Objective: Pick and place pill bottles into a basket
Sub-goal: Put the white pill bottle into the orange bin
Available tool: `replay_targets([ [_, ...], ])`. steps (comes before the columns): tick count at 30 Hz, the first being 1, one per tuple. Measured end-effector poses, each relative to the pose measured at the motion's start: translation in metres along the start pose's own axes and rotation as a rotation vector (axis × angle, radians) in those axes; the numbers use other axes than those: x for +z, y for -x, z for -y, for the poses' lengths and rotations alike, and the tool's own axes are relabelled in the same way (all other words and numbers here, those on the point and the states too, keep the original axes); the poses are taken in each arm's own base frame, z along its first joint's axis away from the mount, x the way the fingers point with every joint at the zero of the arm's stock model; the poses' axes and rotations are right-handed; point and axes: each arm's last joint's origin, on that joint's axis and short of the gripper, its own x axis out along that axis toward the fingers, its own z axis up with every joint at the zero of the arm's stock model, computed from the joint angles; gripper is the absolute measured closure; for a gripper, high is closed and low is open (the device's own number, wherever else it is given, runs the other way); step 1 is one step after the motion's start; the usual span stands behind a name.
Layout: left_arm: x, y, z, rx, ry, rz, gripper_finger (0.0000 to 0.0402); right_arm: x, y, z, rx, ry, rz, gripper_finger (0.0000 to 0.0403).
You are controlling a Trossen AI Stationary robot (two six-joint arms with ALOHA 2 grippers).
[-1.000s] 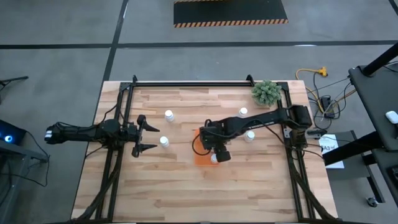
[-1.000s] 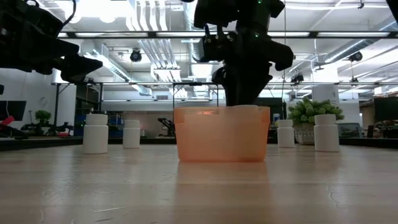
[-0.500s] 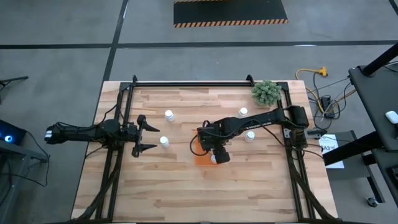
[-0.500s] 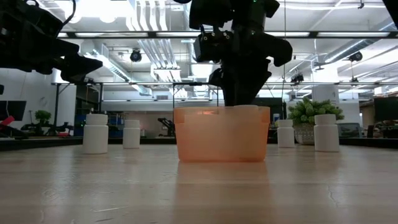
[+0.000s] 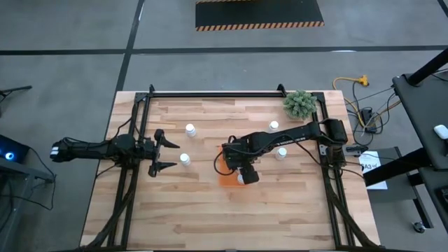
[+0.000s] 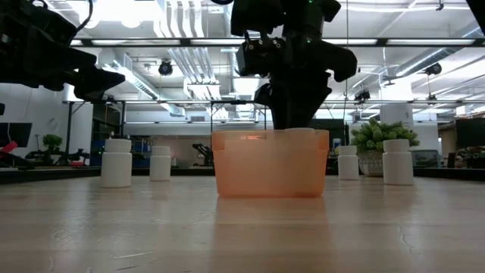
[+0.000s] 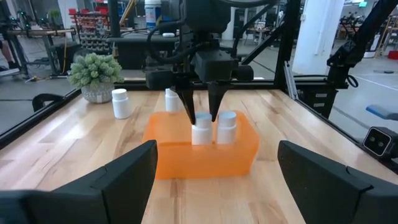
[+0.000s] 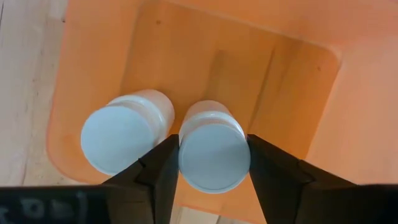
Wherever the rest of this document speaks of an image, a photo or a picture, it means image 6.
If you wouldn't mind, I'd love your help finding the small background plant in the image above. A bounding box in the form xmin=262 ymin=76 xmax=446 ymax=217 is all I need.
xmin=42 ymin=133 xmax=64 ymax=152

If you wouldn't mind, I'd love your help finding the white pill bottle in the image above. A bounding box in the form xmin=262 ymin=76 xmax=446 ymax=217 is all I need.
xmin=100 ymin=138 xmax=133 ymax=189
xmin=337 ymin=145 xmax=360 ymax=181
xmin=382 ymin=139 xmax=415 ymax=187
xmin=149 ymin=146 xmax=172 ymax=182

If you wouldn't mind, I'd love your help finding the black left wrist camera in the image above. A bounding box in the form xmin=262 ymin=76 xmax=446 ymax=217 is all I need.
xmin=0 ymin=0 xmax=79 ymax=42

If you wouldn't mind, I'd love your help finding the black background monitor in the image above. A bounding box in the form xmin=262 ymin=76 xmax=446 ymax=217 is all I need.
xmin=308 ymin=118 xmax=346 ymax=152
xmin=455 ymin=118 xmax=485 ymax=149
xmin=0 ymin=121 xmax=33 ymax=149

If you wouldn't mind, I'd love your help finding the black overhead light bar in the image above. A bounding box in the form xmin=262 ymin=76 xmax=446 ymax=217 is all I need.
xmin=70 ymin=36 xmax=485 ymax=48

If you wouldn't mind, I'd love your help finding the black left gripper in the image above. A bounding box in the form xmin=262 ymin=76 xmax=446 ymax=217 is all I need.
xmin=0 ymin=36 xmax=126 ymax=102

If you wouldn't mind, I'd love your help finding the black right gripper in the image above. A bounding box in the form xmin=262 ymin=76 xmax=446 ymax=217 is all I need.
xmin=254 ymin=36 xmax=358 ymax=130

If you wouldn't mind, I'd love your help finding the green potted plant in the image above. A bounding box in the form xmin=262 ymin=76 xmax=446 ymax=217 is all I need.
xmin=350 ymin=118 xmax=421 ymax=177

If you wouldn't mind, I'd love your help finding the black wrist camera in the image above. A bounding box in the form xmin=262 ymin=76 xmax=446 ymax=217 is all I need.
xmin=235 ymin=36 xmax=288 ymax=78
xmin=0 ymin=0 xmax=79 ymax=42

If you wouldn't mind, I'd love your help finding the orange translucent plastic basket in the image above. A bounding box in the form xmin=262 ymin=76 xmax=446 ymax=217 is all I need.
xmin=211 ymin=129 xmax=330 ymax=199

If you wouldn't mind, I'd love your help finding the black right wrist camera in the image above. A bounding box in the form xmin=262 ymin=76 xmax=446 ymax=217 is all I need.
xmin=235 ymin=36 xmax=288 ymax=78

